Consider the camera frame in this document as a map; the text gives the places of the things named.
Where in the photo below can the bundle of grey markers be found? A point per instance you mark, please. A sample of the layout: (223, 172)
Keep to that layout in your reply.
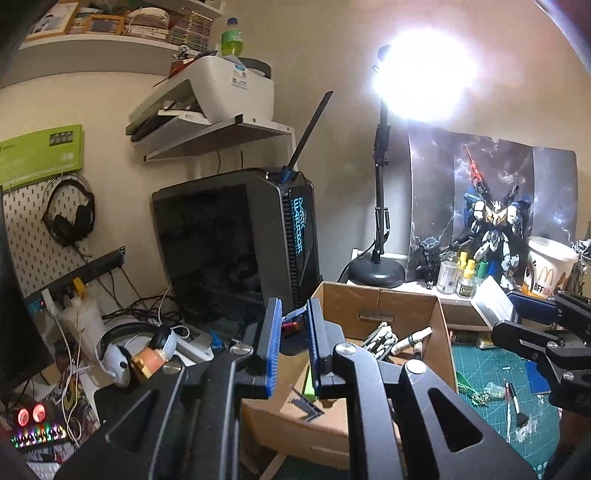
(383, 339)

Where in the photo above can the white pegboard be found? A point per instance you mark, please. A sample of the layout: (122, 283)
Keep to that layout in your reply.
(27, 221)

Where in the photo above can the white plastic bottle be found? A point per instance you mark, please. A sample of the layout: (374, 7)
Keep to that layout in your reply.
(81, 323)

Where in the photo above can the row of colourful books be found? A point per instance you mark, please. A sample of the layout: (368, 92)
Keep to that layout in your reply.
(191, 27)

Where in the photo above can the small green block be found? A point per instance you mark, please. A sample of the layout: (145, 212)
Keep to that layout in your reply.
(308, 386)

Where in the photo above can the small dark robot model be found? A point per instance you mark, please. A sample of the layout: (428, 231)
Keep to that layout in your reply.
(431, 258)

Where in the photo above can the white blue robot model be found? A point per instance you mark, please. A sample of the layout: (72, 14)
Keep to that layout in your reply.
(496, 221)

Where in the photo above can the black computer tower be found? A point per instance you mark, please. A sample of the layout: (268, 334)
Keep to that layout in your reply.
(221, 249)

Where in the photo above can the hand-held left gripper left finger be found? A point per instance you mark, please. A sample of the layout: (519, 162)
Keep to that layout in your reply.
(271, 350)

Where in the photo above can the white printer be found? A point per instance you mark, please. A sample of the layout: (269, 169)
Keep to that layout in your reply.
(231, 97)

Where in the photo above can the blue card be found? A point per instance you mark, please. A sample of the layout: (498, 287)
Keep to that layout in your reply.
(535, 378)

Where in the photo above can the yellow capped small bottle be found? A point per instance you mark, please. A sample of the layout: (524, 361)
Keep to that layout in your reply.
(468, 281)
(462, 263)

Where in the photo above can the white paper cup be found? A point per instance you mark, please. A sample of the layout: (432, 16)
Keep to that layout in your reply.
(549, 267)

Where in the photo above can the clear labelled glass bottle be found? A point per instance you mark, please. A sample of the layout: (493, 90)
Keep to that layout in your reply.
(445, 278)

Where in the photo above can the large grey bin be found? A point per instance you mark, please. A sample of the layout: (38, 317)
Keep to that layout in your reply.
(418, 290)

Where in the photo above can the brown cardboard box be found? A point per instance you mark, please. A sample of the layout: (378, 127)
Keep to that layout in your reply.
(406, 304)

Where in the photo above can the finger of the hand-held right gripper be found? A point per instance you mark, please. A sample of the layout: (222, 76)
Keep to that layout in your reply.
(531, 307)
(521, 341)

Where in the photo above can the dark monitor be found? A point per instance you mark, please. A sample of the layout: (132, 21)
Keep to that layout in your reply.
(18, 332)

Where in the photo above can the black desk lamp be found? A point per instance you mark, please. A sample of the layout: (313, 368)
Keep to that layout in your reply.
(376, 274)

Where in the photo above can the black flat antenna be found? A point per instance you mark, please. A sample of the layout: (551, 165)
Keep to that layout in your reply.
(309, 134)

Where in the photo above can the white headset on stand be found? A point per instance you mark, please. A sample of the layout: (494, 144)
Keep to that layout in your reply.
(117, 362)

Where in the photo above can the green flat box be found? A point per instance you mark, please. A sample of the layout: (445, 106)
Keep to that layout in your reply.
(37, 157)

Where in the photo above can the white plastic case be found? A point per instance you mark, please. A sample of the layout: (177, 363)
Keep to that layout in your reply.
(491, 302)

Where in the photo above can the white marker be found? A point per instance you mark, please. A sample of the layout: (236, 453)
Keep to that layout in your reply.
(411, 341)

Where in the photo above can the black power strip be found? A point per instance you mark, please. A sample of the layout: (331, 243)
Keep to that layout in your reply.
(92, 270)

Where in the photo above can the white power adapter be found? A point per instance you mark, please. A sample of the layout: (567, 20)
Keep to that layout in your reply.
(194, 345)

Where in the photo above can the hobby knife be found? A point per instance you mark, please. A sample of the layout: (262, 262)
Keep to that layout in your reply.
(513, 400)

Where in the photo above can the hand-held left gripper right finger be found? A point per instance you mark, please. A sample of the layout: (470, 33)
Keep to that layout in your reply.
(315, 346)

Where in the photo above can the green drink bottle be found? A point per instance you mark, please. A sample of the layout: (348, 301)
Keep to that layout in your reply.
(232, 44)

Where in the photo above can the white wall shelf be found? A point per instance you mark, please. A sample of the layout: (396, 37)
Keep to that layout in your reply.
(92, 53)

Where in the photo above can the wooden picture frame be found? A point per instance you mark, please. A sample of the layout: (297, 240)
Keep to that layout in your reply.
(53, 18)

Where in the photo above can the green cutting mat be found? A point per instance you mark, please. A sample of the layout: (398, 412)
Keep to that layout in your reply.
(480, 369)

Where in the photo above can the black round tin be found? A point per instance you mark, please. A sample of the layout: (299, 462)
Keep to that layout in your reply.
(256, 65)

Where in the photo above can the small peach box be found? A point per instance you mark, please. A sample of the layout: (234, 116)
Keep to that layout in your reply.
(147, 364)

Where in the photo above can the white printer stand shelf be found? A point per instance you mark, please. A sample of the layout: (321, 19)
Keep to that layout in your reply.
(221, 134)

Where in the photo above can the black headphones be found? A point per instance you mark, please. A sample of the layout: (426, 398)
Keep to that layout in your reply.
(83, 217)

